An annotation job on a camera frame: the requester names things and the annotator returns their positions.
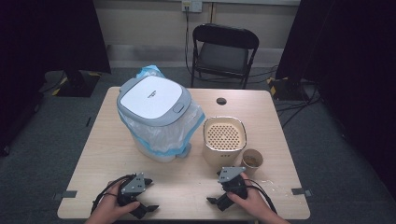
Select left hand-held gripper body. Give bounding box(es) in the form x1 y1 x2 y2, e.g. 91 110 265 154
116 172 148 208

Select beige perforated strainer bin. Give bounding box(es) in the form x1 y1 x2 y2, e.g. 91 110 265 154
202 116 248 168

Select person's right hand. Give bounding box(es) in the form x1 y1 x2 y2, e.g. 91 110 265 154
226 172 276 219

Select dark right curtain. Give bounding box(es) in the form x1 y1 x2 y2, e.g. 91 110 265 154
275 0 396 200

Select dark left curtain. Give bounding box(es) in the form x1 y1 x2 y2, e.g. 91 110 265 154
0 0 112 157

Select black outlet cable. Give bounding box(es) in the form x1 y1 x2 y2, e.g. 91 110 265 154
183 6 200 78

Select brown liquid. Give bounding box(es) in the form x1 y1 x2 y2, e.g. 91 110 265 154
244 155 262 168

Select white lidded trash bin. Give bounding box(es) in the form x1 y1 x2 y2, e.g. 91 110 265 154
118 64 206 158

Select white wall outlet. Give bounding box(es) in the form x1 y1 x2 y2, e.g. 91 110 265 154
181 0 204 14

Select dark curtain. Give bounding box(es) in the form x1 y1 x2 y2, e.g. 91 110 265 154
275 0 396 200
0 0 112 157

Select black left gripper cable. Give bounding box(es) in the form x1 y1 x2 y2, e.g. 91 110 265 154
91 174 138 216

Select black folding chair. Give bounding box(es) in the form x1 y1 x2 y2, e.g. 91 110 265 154
190 23 261 91

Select black floor cables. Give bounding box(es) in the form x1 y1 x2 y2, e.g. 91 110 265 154
248 64 322 129

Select brown paper cup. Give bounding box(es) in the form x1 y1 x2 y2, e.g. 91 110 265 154
240 148 264 176

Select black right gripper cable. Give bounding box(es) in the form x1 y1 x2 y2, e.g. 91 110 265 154
246 178 278 216

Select grey tape strip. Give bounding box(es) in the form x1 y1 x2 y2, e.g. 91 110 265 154
52 189 78 201
290 187 313 198

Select black stand base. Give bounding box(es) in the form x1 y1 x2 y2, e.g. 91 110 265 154
50 69 103 98
266 77 310 102

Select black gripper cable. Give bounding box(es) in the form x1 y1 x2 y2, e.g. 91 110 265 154
91 174 138 216
246 178 278 216

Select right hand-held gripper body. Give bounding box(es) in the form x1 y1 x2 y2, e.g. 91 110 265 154
217 166 249 201

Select white grey-lidded trash can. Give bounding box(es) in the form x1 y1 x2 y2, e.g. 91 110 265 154
116 75 206 163

